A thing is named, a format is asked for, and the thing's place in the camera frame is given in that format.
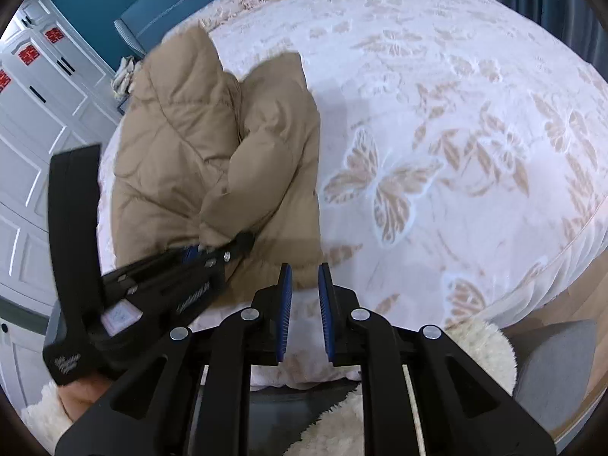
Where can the bed with floral cover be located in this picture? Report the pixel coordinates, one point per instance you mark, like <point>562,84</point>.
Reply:
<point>451,128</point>

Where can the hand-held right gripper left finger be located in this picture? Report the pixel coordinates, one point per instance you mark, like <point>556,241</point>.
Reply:
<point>285,313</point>

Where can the cream fluffy rug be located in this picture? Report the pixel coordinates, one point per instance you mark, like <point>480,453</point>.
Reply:
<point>484,351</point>

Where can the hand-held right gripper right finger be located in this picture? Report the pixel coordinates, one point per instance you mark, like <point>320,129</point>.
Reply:
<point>326,313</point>

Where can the brown quilted jacket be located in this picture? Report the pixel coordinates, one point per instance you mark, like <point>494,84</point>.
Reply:
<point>190,152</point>

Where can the person's left forearm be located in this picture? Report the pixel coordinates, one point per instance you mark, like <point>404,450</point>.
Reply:
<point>85,399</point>

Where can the red wardrobe sticker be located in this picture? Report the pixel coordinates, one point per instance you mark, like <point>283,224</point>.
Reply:
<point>4,80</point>
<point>54,35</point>
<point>28,54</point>

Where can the white wardrobe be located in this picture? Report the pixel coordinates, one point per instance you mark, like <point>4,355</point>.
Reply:
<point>33,152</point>

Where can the grey upholstered chair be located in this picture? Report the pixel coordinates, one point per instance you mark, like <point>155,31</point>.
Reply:
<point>555,370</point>

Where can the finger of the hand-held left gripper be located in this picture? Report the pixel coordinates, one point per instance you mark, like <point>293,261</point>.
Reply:
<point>190,253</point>
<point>223,259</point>

